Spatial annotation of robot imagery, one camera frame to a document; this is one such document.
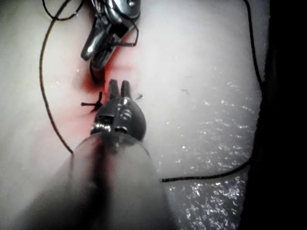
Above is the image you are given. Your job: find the right arm needle driver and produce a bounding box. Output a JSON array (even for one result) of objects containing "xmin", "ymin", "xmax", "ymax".
[{"xmin": 90, "ymin": 0, "xmax": 142, "ymax": 25}]

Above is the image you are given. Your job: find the right arm needle driver jaw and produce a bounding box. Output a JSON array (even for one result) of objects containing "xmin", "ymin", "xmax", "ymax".
[
  {"xmin": 90, "ymin": 23, "xmax": 130, "ymax": 70},
  {"xmin": 81, "ymin": 16, "xmax": 115, "ymax": 61}
]

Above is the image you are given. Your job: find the left arm needle driver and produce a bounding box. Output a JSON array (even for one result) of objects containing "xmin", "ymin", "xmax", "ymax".
[{"xmin": 90, "ymin": 97, "xmax": 147, "ymax": 141}]

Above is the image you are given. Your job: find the left arm needle driver jaw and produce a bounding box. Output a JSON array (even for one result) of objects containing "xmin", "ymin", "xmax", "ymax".
[
  {"xmin": 120, "ymin": 80, "xmax": 131, "ymax": 99},
  {"xmin": 107, "ymin": 79, "xmax": 121, "ymax": 99}
]

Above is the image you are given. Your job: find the black thread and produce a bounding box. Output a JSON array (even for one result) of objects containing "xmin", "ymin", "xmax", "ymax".
[{"xmin": 39, "ymin": 0, "xmax": 264, "ymax": 183}]

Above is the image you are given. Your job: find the black stitching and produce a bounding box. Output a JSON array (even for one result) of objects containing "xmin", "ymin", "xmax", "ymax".
[{"xmin": 81, "ymin": 92, "xmax": 145, "ymax": 113}]

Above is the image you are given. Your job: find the tissue pad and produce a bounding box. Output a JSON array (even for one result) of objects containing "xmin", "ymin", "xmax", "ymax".
[{"xmin": 0, "ymin": 0, "xmax": 271, "ymax": 230}]

